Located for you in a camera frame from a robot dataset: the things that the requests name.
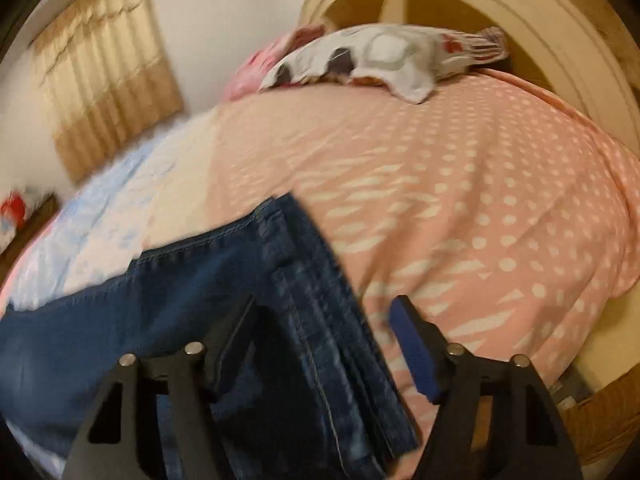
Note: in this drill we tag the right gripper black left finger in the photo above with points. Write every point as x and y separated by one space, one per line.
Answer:
154 412

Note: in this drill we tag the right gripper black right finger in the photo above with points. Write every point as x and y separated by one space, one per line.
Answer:
495 419

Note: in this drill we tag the dark blue denim jeans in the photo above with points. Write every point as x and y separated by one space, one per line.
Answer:
313 399

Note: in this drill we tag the polka dot bed blanket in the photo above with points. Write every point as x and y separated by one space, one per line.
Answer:
507 217

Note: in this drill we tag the dark wooden side cabinet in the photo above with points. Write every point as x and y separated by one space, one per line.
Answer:
33 227

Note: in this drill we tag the red gift bag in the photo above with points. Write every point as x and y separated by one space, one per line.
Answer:
13 210

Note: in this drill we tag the beige patterned window curtain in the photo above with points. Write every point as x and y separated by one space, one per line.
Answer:
105 79

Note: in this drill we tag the white pillow with circles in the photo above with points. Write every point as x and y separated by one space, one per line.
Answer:
408 60

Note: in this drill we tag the pink floral folded blanket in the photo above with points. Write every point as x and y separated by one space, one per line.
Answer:
247 79

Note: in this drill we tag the cream and brown headboard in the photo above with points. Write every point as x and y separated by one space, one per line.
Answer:
552 43

